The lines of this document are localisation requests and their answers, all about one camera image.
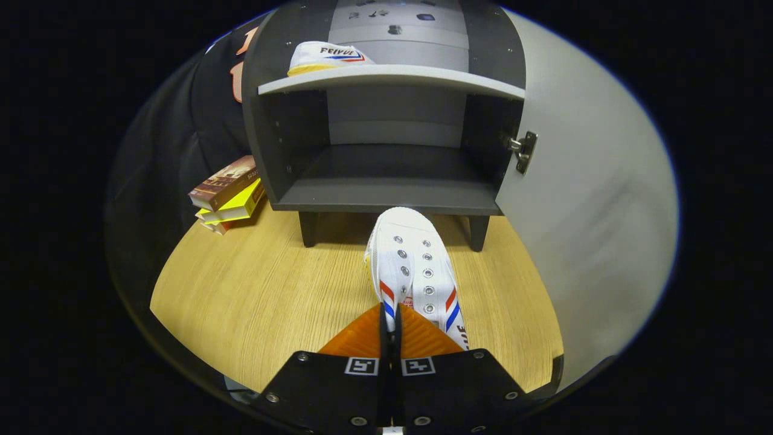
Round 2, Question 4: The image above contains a dark grey shoe cabinet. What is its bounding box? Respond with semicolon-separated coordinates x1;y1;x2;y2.
242;0;529;252

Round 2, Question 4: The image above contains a brown book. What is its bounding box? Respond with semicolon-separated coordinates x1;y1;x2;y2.
188;155;259;211

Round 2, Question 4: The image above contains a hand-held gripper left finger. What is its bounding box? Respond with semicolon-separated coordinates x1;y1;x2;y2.
260;302;393;435

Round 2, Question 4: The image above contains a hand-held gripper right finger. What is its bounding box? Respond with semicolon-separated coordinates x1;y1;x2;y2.
393;304;532;435

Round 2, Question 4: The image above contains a white striped canvas shoe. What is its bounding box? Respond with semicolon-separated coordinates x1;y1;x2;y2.
364;207;470;351
287;41;375;77

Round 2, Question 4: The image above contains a metal door hinge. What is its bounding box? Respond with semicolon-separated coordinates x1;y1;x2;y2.
504;131;538;175

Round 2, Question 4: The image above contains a black backdrop cloth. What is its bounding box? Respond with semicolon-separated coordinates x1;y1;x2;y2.
106;15;266;242

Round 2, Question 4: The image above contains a yellow book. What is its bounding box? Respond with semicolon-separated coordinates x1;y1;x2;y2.
194;178;266;225

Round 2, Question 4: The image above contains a beige shoe cabinet door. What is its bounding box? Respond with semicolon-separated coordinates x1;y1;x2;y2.
495;9;680;390

